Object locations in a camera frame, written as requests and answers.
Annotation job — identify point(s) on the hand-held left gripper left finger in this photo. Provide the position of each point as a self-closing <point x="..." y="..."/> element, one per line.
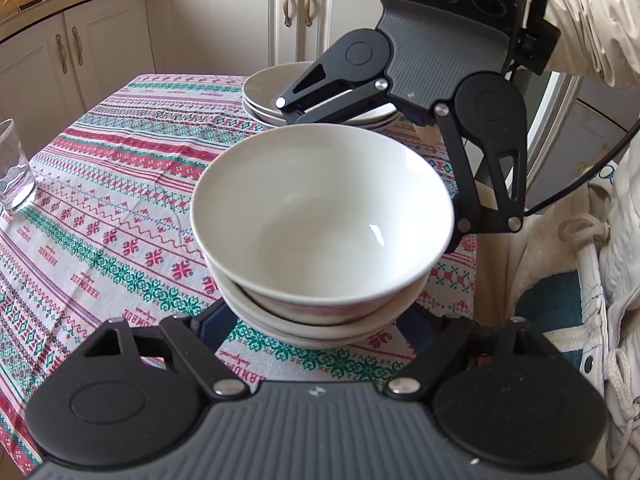
<point x="212" y="325"/>

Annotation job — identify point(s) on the white flower print plate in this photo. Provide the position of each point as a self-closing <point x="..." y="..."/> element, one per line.
<point x="262" y="120"/>
<point x="265" y="82"/>
<point x="252" y="106"/>

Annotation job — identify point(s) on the person's white jacket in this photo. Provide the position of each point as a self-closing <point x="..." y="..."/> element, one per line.
<point x="625" y="260"/>

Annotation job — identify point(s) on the striped patterned tablecloth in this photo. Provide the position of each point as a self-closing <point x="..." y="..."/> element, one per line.
<point x="125" y="185"/>

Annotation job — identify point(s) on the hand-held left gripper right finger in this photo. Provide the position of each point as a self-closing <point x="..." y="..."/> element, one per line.
<point x="420" y="327"/>

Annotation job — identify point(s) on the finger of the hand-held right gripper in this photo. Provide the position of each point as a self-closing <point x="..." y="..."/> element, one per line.
<point x="466" y="224"/>
<point x="310" y="80"/>

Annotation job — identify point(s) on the person's right forearm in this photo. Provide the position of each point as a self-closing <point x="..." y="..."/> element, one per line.
<point x="595" y="30"/>

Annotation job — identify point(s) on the light kitchen countertop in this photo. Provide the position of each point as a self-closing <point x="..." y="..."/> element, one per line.
<point x="50" y="10"/>

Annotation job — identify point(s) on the beige fleece cloth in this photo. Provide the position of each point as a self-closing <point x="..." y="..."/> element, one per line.
<point x="540" y="240"/>

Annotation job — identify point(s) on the plain white bowl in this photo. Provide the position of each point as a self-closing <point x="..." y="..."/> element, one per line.
<point x="230" y="292"/>
<point x="320" y="341"/>

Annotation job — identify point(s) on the white bowl with pink print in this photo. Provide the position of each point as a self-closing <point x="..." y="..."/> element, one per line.
<point x="310" y="210"/>

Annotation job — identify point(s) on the clear glass mug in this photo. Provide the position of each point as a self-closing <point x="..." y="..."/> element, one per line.
<point x="15" y="180"/>

